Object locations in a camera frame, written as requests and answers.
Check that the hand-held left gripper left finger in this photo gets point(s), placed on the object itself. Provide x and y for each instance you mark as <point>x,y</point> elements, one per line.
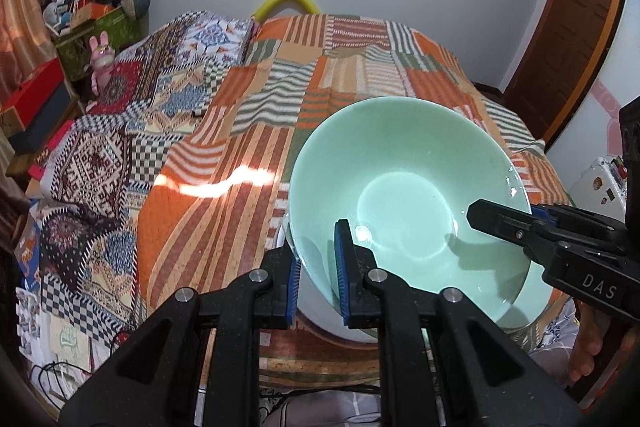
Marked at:
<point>292,297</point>

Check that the white printed cloth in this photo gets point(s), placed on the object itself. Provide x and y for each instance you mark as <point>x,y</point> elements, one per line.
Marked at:
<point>560,327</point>

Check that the pink bunny toy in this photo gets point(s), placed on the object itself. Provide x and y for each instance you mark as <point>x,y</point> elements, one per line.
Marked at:
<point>102,57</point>

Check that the mint green bowl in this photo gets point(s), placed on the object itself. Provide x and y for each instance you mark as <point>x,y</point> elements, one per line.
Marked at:
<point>400,167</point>

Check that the brown wooden door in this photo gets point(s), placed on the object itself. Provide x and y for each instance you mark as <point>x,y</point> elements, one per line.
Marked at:
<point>565,32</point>

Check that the person's right hand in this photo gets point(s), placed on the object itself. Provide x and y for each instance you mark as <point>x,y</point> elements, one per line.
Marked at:
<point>587,347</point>

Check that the paper pile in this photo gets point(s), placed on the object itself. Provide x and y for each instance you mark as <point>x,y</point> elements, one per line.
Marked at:
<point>65,337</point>

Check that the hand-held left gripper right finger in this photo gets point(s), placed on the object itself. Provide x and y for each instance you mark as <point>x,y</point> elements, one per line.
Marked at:
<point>341,277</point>

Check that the white plastic appliance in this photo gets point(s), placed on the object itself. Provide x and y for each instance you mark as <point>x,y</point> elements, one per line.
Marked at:
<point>595,187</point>

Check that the green storage box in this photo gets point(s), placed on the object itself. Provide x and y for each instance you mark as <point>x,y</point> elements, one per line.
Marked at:
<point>115,27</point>

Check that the red box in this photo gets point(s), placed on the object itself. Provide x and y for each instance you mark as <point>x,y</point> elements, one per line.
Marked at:
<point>35,87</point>

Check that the brown striped curtain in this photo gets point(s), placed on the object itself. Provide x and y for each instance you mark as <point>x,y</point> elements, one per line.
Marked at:
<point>25,17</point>

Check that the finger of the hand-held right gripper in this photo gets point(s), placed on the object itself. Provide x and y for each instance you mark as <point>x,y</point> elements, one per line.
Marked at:
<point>575,222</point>
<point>500,222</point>

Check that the orange striped patchwork blanket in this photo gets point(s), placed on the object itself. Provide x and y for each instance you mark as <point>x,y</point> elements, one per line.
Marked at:
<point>250,227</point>

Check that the patterned patchwork quilt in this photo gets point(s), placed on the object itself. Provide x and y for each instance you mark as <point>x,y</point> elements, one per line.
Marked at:
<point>150,97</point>

